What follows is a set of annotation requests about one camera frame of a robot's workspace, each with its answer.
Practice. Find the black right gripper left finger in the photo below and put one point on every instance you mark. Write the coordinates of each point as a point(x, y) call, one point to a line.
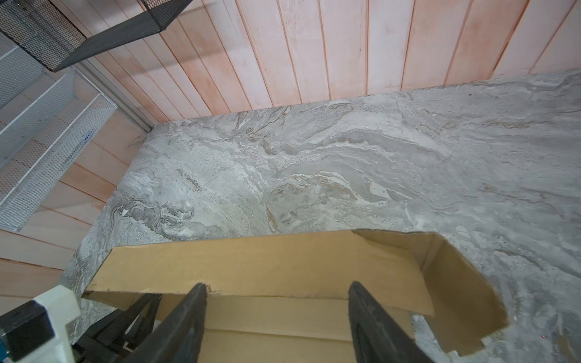
point(179, 336)

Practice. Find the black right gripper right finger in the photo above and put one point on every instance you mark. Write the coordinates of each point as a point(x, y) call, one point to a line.
point(376, 336)

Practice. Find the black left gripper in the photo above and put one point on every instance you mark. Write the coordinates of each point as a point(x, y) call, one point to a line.
point(116, 336)

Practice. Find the brown cardboard box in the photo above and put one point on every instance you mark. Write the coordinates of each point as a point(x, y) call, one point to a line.
point(284, 297)

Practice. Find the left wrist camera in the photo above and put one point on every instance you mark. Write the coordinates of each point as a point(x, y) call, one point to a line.
point(37, 330)

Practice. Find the white wire mesh shelf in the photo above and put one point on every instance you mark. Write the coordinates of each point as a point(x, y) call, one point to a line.
point(47, 120)

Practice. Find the black wire mesh basket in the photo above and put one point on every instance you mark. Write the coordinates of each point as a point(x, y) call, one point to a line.
point(56, 38)

